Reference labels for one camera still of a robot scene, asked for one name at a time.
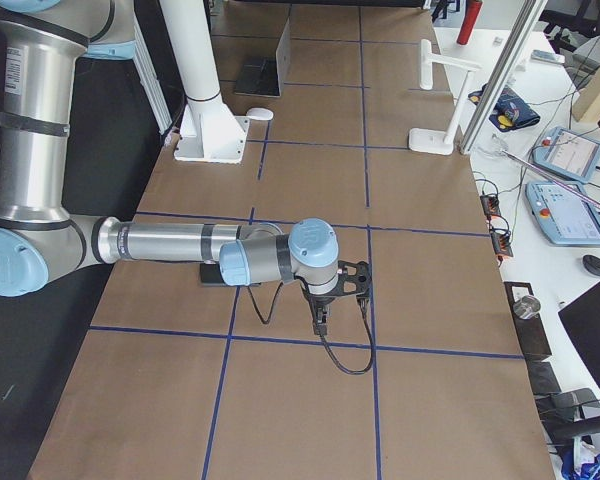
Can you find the metal reacher grabber stick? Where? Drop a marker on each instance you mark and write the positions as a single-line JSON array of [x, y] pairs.
[[545, 175]]

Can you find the blue teach pendant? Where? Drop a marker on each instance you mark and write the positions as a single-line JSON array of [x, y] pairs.
[[564, 218], [568, 154]]

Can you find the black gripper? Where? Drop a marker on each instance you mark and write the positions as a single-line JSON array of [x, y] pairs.
[[319, 302]]

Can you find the red cylinder bottle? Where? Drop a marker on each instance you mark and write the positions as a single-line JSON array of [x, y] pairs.
[[472, 11]]

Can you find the near blue teach pendant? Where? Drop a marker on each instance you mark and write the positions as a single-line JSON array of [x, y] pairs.
[[564, 218]]

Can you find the white computer mouse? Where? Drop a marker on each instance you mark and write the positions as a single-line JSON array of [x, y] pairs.
[[260, 114]]

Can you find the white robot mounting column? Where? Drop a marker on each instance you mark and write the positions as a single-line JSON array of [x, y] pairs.
[[209, 131]]

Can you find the aluminium frame post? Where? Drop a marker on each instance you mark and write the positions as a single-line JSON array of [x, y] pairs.
[[504, 67]]

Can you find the far blue teach pendant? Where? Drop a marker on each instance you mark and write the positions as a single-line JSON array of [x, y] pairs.
[[568, 154]]

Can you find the small metal cup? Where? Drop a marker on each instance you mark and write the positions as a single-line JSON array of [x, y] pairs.
[[526, 307]]

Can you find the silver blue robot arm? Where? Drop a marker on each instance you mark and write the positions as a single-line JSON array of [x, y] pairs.
[[41, 242]]

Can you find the grey laptop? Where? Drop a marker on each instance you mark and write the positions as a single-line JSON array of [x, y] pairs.
[[266, 76]]

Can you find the black mouse on desk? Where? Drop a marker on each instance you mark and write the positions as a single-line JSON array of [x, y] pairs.
[[591, 264]]

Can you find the blue space pattern pouch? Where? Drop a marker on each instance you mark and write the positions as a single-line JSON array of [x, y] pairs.
[[511, 112]]

